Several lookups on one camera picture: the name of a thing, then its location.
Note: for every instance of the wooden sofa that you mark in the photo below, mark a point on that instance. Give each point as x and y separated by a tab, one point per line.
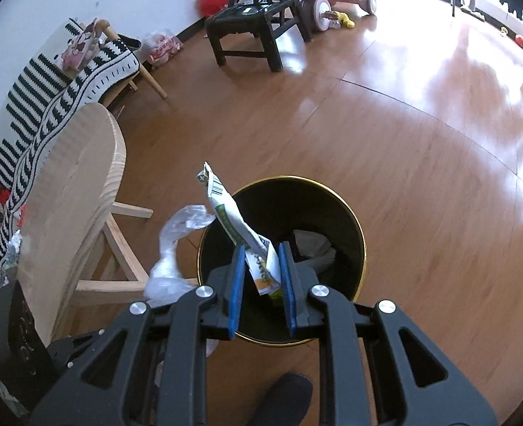
152	82

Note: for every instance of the crumpled blue-white wrapper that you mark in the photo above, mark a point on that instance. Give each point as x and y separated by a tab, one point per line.
12	248

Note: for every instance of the pink printed cushion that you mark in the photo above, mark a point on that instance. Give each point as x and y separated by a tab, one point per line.
81	49

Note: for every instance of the black-white striped blanket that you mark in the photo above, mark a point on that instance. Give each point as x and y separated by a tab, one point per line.
44	97

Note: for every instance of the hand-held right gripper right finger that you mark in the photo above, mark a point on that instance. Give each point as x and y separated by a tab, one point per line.
288	293

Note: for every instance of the green snack packet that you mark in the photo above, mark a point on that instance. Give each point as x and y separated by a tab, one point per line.
232	222

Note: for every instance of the crumpled grey paper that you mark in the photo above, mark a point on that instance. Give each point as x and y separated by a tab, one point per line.
315	246

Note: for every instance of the yellow duck toy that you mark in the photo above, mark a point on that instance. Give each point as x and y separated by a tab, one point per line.
345	20

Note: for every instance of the red bag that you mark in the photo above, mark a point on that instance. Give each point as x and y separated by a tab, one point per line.
212	4

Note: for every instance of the black wooden chair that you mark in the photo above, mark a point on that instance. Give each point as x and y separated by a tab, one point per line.
243	13

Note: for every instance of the black bin with gold rim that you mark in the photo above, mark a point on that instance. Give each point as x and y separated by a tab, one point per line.
288	204

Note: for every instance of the person's dark shoe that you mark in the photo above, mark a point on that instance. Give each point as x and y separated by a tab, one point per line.
283	399

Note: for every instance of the clear plastic bag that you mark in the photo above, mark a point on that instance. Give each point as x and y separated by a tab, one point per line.
168	270

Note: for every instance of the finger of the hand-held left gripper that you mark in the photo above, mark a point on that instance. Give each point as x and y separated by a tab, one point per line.
72	348

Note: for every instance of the red-white plastic bag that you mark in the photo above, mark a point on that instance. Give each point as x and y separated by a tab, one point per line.
164	46

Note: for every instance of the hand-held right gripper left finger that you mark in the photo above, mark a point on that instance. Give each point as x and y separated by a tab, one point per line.
237	293

